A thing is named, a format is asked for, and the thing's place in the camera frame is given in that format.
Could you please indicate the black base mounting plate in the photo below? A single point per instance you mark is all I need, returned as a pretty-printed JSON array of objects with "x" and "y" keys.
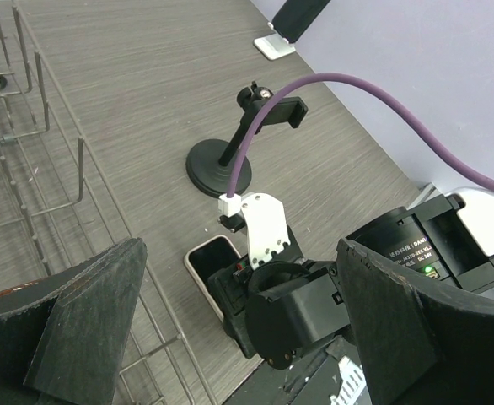
[{"x": 332, "y": 375}]

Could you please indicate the grey wire dish rack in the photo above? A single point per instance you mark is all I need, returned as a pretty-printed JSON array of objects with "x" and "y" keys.
[{"x": 58, "y": 208}]

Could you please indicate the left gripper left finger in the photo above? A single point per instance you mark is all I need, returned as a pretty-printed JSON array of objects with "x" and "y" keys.
[{"x": 63, "y": 338}]

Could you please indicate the pink case phone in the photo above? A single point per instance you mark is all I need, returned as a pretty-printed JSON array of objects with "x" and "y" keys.
[{"x": 206, "y": 259}]

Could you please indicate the black case phone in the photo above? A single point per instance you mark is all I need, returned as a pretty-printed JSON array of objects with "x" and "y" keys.
[{"x": 295, "y": 16}]

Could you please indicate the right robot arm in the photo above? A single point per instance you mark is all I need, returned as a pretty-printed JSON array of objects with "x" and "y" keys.
[{"x": 282, "y": 306}]

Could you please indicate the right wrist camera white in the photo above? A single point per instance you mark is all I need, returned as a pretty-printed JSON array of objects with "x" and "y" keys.
[{"x": 265, "y": 220}]

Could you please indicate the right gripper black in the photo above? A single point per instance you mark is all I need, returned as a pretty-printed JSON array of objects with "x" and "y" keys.
[{"x": 232, "y": 287}]

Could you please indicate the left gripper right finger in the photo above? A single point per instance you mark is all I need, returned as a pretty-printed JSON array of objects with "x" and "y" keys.
[{"x": 428, "y": 329}]

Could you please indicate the white phone stand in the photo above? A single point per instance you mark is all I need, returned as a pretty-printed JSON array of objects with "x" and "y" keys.
[{"x": 273, "y": 46}]

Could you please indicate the black clamp phone stand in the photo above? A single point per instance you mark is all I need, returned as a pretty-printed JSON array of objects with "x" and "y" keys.
[{"x": 209, "y": 164}]

